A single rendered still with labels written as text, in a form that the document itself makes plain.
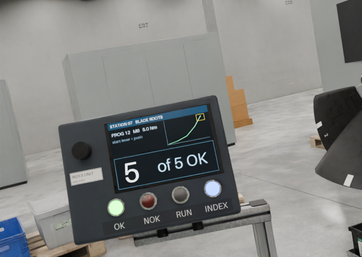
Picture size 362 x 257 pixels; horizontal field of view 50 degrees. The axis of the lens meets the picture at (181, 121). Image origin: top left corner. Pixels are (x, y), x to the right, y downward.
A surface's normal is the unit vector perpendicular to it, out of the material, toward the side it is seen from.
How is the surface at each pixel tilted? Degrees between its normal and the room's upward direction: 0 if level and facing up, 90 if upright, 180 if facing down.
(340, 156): 52
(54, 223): 96
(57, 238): 96
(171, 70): 90
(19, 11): 90
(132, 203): 75
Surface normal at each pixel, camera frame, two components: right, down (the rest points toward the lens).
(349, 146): -0.62, -0.45
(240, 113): 0.37, 0.02
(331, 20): -0.91, 0.21
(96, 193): -0.02, -0.16
